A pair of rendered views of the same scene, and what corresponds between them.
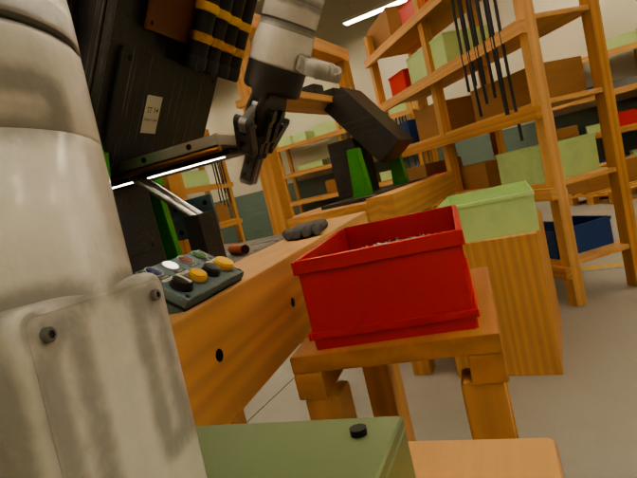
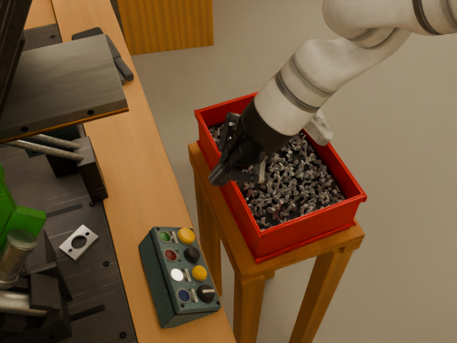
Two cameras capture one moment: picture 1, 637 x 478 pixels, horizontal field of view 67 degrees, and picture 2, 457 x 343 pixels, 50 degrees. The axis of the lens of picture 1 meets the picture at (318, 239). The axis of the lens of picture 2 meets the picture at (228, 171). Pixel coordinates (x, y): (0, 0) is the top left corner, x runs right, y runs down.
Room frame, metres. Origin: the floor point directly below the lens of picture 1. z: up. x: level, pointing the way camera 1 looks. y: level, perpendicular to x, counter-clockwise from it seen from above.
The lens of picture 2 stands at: (0.33, 0.33, 1.64)
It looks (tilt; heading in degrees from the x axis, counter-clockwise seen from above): 54 degrees down; 321
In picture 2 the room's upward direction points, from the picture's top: straight up
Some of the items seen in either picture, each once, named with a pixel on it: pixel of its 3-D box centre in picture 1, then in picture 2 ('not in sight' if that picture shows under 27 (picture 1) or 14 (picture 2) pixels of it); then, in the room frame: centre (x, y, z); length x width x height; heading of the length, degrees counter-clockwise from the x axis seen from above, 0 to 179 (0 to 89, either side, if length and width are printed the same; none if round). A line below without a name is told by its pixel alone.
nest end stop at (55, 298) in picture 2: not in sight; (48, 303); (0.70, 0.37, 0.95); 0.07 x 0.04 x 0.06; 161
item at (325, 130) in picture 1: (348, 174); not in sight; (9.81, -0.88, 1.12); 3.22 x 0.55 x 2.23; 62
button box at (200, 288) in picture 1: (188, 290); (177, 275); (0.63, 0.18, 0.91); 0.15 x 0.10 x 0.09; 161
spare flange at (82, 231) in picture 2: not in sight; (79, 242); (0.79, 0.28, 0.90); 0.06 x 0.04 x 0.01; 105
